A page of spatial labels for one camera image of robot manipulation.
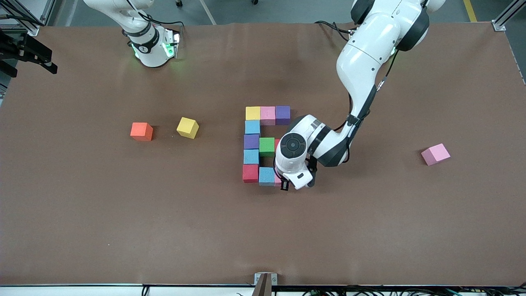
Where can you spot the purple foam block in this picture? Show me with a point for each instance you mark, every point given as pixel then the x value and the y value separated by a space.
pixel 283 115
pixel 251 142

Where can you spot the pink foam block with mark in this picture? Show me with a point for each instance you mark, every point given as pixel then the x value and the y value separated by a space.
pixel 268 116

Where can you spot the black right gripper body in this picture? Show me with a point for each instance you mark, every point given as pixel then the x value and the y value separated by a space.
pixel 19 50

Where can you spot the white table edge rail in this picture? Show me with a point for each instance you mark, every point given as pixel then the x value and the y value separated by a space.
pixel 61 292

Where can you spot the orange foam block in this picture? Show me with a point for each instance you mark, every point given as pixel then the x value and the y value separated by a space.
pixel 141 131

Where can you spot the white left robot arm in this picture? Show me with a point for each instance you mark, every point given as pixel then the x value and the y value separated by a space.
pixel 370 45

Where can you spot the aluminium frame post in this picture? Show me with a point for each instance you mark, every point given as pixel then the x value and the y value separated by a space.
pixel 498 26
pixel 32 29

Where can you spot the yellow foam block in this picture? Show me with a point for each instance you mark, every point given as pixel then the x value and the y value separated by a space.
pixel 188 127
pixel 253 113

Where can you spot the metal edge bracket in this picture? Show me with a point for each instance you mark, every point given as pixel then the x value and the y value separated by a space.
pixel 266 281

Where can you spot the light blue foam block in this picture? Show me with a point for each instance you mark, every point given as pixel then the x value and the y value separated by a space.
pixel 252 127
pixel 251 156
pixel 267 176

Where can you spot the brown table mat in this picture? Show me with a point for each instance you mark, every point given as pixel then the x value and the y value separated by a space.
pixel 263 238

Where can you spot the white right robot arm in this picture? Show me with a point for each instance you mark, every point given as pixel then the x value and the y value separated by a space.
pixel 148 45

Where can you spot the green foam block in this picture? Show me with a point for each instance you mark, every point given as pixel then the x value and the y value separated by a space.
pixel 267 146

